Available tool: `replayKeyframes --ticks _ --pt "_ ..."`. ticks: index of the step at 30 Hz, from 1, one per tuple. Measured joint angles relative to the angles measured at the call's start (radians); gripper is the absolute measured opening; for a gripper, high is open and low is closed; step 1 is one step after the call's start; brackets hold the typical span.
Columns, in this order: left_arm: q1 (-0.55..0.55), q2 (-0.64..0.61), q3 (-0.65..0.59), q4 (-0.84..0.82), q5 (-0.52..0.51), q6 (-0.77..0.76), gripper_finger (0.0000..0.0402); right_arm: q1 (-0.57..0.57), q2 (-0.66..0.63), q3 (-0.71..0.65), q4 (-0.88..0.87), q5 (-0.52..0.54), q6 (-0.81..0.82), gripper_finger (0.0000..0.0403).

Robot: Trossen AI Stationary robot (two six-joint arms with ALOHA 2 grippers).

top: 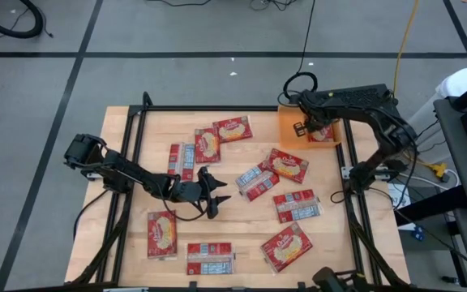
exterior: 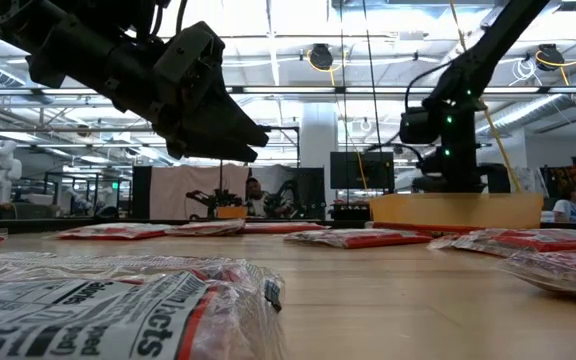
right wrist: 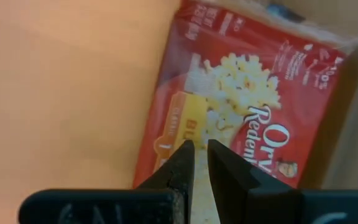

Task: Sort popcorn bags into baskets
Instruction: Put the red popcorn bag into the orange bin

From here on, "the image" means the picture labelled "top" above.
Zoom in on black metal rig frame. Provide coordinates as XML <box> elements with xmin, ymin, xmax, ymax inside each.
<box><xmin>66</xmin><ymin>91</ymin><xmax>411</xmax><ymax>292</ymax></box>

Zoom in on black coiled cable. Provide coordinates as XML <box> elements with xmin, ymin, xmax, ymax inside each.
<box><xmin>282</xmin><ymin>0</ymin><xmax>319</xmax><ymax>101</ymax></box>

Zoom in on black support beam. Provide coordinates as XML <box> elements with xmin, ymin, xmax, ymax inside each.
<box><xmin>393</xmin><ymin>184</ymin><xmax>467</xmax><ymax>228</ymax></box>

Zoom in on white tall cylinder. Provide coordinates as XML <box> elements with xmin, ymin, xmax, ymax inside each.
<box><xmin>397</xmin><ymin>67</ymin><xmax>467</xmax><ymax>143</ymax></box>

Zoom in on red popcorn bag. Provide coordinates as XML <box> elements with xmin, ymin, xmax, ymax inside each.
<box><xmin>306</xmin><ymin>124</ymin><xmax>336</xmax><ymax>144</ymax></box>
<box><xmin>147</xmin><ymin>209</ymin><xmax>178</xmax><ymax>260</ymax></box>
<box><xmin>272</xmin><ymin>188</ymin><xmax>323</xmax><ymax>224</ymax></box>
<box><xmin>234</xmin><ymin>161</ymin><xmax>281</xmax><ymax>203</ymax></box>
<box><xmin>259</xmin><ymin>221</ymin><xmax>314</xmax><ymax>273</ymax></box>
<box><xmin>194</xmin><ymin>127</ymin><xmax>222</xmax><ymax>165</ymax></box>
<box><xmin>186</xmin><ymin>242</ymin><xmax>236</xmax><ymax>277</ymax></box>
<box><xmin>264</xmin><ymin>147</ymin><xmax>311</xmax><ymax>184</ymax></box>
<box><xmin>212</xmin><ymin>115</ymin><xmax>254</xmax><ymax>144</ymax></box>
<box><xmin>167</xmin><ymin>142</ymin><xmax>197</xmax><ymax>183</ymax></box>

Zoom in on black flexible hose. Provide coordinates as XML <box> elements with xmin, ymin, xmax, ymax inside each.
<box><xmin>0</xmin><ymin>0</ymin><xmax>45</xmax><ymax>41</ymax></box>

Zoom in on thin black cable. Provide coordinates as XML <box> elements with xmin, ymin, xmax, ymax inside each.
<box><xmin>147</xmin><ymin>0</ymin><xmax>214</xmax><ymax>8</ymax></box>

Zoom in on yellow cable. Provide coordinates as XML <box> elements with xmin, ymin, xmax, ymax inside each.
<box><xmin>391</xmin><ymin>0</ymin><xmax>449</xmax><ymax>183</ymax></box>

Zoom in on black loose cable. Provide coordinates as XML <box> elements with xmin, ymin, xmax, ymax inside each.
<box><xmin>72</xmin><ymin>187</ymin><xmax>111</xmax><ymax>241</ymax></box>

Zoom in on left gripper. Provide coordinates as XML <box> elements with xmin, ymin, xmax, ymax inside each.
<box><xmin>175</xmin><ymin>165</ymin><xmax>233</xmax><ymax>220</ymax></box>

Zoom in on white cable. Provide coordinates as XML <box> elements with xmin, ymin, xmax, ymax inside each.
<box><xmin>397</xmin><ymin>169</ymin><xmax>461</xmax><ymax>191</ymax></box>

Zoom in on white paper sheet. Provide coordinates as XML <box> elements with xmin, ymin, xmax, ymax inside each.
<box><xmin>387</xmin><ymin>182</ymin><xmax>412</xmax><ymax>213</ymax></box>

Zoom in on orange plastic basket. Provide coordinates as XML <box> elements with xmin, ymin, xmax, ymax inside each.
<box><xmin>276</xmin><ymin>103</ymin><xmax>342</xmax><ymax>150</ymax></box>

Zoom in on tangled black cables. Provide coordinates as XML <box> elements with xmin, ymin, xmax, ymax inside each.
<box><xmin>249</xmin><ymin>0</ymin><xmax>299</xmax><ymax>12</ymax></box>

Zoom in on black perforated computer case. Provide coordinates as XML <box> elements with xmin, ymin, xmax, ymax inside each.
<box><xmin>289</xmin><ymin>84</ymin><xmax>401</xmax><ymax>140</ymax></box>

